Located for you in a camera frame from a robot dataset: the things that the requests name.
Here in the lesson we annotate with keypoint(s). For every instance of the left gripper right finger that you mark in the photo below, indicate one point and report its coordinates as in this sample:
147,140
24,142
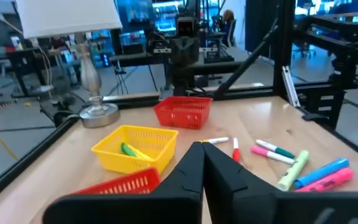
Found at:
275,208

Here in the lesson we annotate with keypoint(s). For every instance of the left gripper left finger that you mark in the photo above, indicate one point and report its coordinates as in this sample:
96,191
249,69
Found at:
141,208

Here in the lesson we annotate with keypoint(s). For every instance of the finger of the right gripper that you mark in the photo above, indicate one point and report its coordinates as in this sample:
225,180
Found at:
178,51
192,51

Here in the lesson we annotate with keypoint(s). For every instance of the light green highlighter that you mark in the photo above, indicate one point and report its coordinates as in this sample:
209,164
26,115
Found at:
294,169

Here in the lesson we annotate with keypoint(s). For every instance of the yellow highlighter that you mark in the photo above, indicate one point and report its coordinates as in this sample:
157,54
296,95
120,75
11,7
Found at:
148,157
140,152

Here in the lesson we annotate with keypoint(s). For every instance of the light green Expo marker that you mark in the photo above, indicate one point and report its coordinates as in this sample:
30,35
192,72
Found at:
128,150

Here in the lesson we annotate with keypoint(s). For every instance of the pink highlighter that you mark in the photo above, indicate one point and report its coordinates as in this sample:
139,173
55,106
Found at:
331,182

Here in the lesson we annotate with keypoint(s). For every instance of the blue highlighter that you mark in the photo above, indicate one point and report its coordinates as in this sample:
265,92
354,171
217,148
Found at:
325,171

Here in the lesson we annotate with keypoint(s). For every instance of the white marker orange cap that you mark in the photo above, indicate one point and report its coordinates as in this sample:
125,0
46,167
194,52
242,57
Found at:
217,140

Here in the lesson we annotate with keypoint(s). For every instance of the grey side desk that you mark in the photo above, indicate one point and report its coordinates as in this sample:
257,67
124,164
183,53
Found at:
135,59

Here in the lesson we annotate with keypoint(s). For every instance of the red plastic basket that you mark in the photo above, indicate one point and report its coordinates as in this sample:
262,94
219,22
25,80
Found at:
120,185
182,115

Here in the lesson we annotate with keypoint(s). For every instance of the person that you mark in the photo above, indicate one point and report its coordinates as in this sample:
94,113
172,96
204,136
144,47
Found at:
228,18

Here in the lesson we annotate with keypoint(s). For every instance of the yellow plastic basket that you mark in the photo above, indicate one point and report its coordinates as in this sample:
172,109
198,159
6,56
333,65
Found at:
163,146

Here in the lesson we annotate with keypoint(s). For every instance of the table lamp white shade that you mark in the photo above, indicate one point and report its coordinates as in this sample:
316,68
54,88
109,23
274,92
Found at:
95,115

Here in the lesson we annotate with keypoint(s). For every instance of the black table clamp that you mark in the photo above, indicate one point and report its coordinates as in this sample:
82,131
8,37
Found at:
314,117

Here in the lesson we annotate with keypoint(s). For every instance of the black floor fan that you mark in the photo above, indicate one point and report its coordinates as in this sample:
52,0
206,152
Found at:
61,102

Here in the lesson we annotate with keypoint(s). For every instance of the black desk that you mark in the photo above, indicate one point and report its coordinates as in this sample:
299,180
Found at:
26,59

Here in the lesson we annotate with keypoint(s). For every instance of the black metal rig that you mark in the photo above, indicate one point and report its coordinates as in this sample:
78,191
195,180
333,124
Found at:
343,71

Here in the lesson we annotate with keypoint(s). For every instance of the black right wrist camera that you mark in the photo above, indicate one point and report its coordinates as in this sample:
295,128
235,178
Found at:
186,26

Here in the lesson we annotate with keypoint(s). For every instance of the black aluminium table frame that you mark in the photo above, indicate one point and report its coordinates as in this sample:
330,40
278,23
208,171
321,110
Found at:
283,46

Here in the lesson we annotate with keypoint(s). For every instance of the silver aluminium bracket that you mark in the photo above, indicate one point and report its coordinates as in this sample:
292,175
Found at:
291,87

